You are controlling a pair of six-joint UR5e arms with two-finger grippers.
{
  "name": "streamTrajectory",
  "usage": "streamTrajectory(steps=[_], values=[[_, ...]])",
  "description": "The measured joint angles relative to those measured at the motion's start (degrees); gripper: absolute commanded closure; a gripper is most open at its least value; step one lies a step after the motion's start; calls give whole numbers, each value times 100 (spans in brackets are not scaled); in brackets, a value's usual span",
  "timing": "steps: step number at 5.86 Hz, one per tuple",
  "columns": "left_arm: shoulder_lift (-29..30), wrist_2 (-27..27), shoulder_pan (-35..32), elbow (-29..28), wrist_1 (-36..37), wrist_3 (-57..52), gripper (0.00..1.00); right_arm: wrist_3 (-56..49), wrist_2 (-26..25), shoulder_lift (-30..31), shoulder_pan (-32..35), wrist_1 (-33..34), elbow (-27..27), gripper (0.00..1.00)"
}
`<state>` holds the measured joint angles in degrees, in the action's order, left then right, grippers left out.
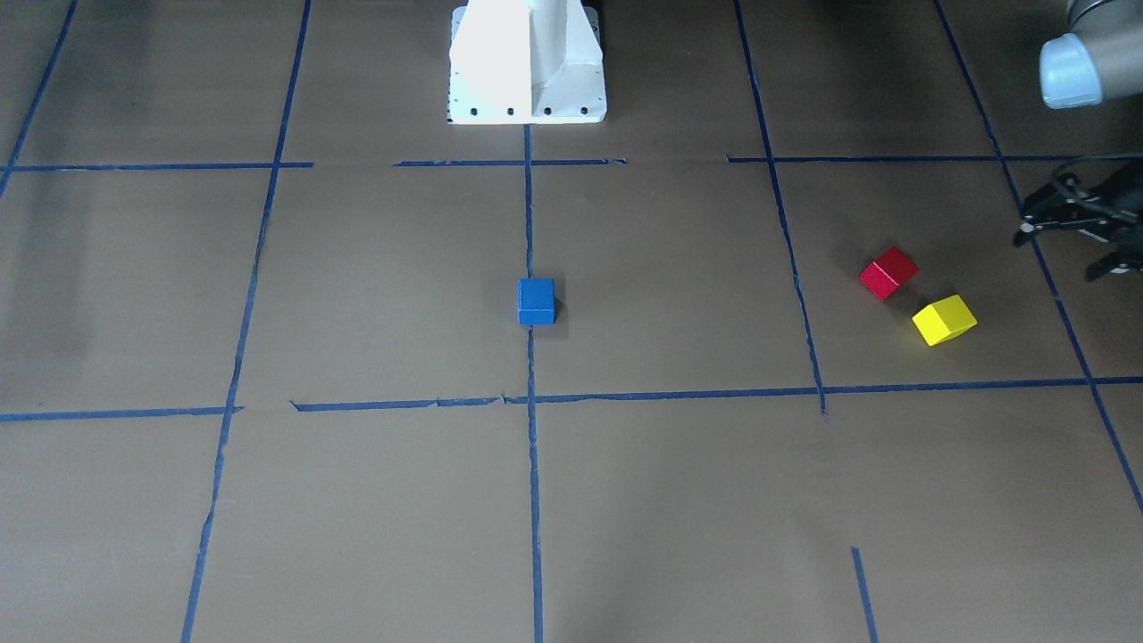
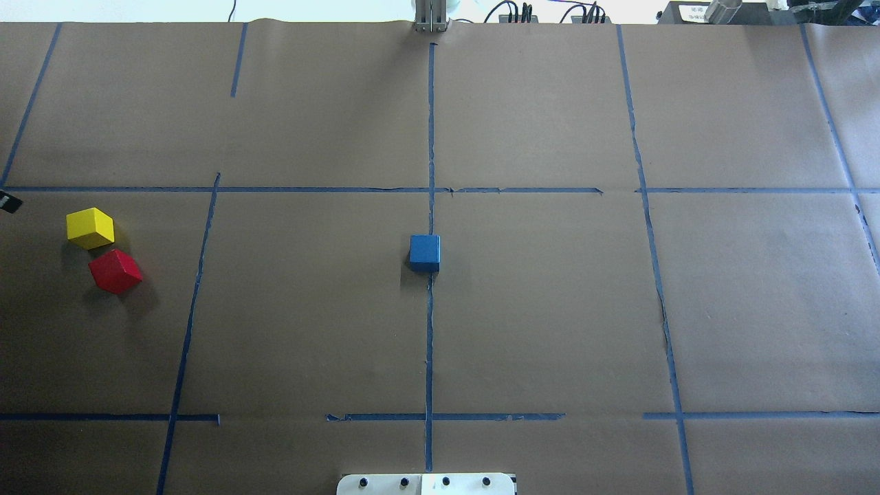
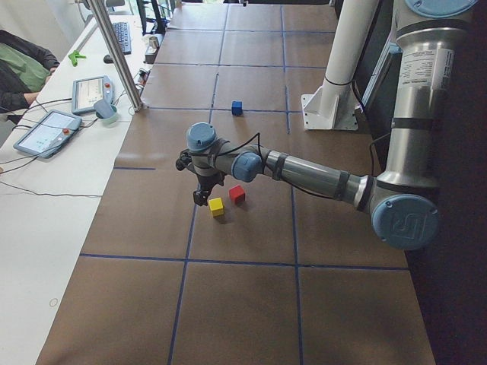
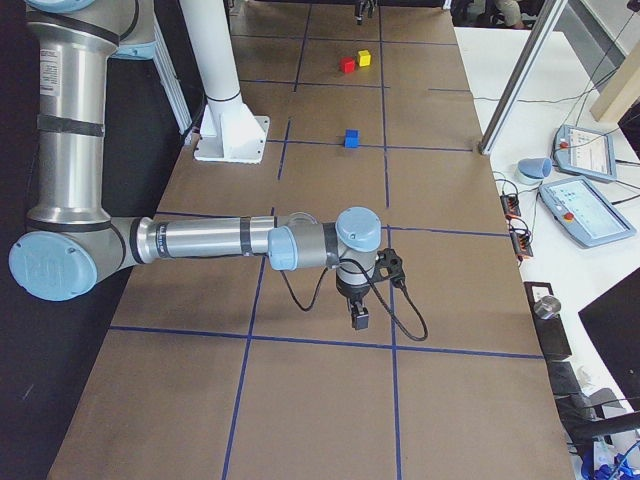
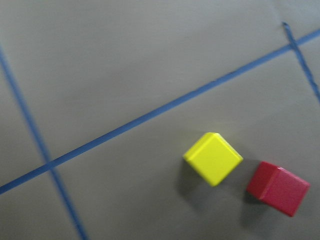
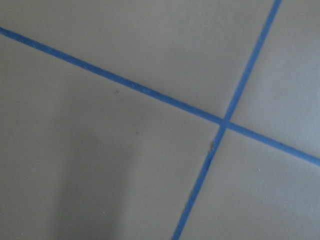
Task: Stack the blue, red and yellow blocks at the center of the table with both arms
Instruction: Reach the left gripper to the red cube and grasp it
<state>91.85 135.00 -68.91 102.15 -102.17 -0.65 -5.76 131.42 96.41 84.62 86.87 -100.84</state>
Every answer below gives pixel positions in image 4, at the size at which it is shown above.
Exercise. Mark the steel cylinder weight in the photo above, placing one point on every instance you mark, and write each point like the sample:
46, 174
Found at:
547, 307

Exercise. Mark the teach pendant tablet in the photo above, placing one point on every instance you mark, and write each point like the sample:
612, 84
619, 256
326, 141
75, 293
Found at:
584, 213
586, 152

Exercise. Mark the light blue plastic cup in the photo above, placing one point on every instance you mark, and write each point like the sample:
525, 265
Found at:
530, 171

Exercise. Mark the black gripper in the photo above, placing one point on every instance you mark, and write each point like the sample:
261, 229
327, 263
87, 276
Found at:
351, 292

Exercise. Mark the white camera post base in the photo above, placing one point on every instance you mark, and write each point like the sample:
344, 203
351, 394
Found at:
229, 131

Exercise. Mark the near teach pendant tablet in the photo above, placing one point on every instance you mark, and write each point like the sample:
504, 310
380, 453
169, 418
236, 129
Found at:
584, 213

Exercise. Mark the blue wooden block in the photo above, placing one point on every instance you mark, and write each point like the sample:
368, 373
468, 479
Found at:
351, 138

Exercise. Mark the far teach pendant tablet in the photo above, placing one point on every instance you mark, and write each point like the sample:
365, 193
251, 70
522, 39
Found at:
586, 152

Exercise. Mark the yellow wooden block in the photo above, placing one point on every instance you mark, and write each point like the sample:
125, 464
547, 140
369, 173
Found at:
364, 58

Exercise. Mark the red wooden block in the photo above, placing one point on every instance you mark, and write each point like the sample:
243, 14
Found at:
347, 65

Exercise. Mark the black monitor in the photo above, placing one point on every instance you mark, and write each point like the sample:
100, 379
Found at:
612, 324

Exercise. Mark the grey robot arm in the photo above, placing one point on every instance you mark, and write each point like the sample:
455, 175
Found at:
145, 172

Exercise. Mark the orange black power strip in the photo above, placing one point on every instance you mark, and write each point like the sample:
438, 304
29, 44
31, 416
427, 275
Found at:
510, 205

